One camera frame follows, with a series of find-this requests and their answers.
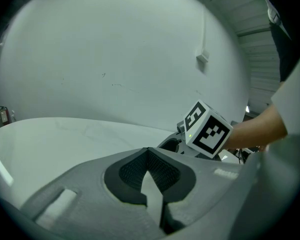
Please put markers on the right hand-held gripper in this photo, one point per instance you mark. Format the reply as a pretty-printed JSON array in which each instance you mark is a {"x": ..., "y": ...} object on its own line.
[{"x": 207, "y": 131}]

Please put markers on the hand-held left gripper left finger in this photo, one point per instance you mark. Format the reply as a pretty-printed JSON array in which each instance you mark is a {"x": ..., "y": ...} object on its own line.
[{"x": 90, "y": 196}]

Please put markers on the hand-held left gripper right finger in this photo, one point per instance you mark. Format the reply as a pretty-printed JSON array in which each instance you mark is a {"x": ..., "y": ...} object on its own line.
[{"x": 210, "y": 191}]

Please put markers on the person's right forearm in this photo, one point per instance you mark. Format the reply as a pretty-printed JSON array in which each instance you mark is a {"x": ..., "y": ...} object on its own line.
[{"x": 260, "y": 129}]

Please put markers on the red fire extinguisher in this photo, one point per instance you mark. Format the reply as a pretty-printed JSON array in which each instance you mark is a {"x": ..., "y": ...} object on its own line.
[{"x": 4, "y": 115}]

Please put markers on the person's black t-shirt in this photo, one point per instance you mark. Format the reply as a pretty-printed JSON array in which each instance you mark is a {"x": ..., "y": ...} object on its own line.
[{"x": 287, "y": 21}]

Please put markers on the white wall box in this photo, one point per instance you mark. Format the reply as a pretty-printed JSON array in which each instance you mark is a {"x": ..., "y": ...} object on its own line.
[{"x": 202, "y": 59}]

